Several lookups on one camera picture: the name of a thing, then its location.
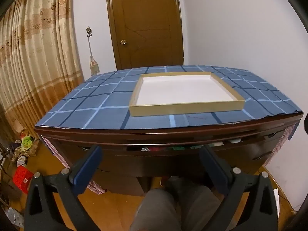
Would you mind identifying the white underwear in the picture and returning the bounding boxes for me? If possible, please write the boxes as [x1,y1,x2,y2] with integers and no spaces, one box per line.
[209,138,242,147]

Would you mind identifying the person's grey trousers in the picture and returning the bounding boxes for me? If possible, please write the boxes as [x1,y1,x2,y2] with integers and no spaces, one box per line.
[130,177,231,231]

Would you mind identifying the beige patterned curtain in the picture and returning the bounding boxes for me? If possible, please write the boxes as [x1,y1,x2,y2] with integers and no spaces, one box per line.
[0,0,85,147]

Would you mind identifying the green plastic bag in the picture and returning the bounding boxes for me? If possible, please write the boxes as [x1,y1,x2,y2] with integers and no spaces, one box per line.
[21,136,33,148]

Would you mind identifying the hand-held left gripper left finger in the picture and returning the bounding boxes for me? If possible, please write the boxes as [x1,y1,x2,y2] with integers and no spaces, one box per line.
[23,145,104,231]

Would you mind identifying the cream curtain tassel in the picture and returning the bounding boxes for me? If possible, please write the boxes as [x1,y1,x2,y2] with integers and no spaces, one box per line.
[88,37,100,76]

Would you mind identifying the blue plaid cloth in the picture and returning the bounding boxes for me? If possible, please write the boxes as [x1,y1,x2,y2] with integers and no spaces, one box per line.
[34,64,304,141]

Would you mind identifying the dark wooden drawer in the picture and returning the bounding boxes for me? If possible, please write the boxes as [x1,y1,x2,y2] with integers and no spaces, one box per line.
[80,136,267,177]

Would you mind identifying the shallow cardboard box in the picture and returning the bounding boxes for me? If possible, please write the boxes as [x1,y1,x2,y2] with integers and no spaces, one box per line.
[129,71,245,117]

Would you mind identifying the brown wooden door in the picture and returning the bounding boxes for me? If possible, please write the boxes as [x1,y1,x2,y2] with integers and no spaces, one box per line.
[105,0,184,71]

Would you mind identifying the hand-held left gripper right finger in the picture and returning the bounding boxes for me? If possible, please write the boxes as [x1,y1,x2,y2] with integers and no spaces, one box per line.
[199,145,280,231]

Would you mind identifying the clutter pile on floor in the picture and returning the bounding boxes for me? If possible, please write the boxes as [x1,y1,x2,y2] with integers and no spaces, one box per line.
[14,140,39,158]

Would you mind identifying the dark wooden dresser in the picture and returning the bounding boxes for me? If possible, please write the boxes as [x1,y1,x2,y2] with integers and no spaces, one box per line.
[34,112,304,196]

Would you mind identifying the red box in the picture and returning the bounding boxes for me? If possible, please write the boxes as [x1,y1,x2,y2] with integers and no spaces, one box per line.
[12,167,33,194]

